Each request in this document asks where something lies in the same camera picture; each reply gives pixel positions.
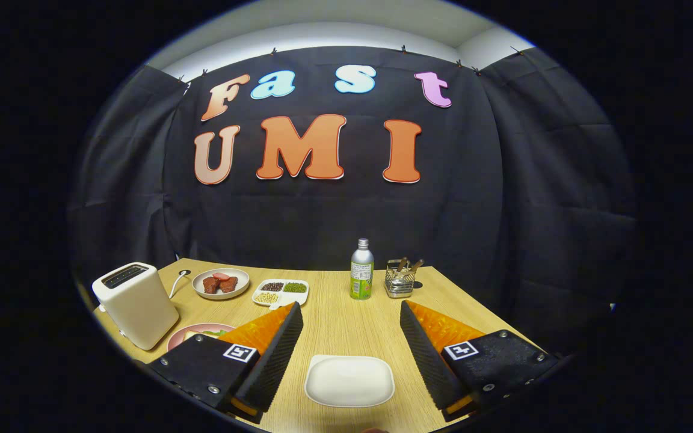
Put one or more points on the black backdrop cloth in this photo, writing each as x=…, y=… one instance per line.
x=352, y=222

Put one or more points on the white toaster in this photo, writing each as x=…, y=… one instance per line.
x=136, y=313

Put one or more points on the pink round plate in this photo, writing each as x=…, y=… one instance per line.
x=179, y=338

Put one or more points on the green lettuce leaf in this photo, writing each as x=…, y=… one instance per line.
x=217, y=332

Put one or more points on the pile of yellow beans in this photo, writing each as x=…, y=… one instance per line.
x=266, y=297

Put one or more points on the pile of dark beans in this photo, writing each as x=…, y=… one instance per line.
x=272, y=287

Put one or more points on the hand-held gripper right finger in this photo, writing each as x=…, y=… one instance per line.
x=428, y=361

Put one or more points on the dark red meat slice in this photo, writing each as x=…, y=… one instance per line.
x=229, y=284
x=211, y=285

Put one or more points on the green label metal bottle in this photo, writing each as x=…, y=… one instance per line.
x=361, y=270

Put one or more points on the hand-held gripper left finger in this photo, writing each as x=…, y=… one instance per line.
x=274, y=361

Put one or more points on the white square plate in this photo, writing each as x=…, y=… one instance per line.
x=349, y=382

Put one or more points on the pink sausage slice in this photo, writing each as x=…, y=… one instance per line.
x=221, y=276

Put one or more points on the pile of green beans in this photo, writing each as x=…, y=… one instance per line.
x=295, y=287

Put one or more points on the white round plate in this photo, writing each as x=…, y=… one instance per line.
x=202, y=296

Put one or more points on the white divided dish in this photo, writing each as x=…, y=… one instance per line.
x=298, y=297

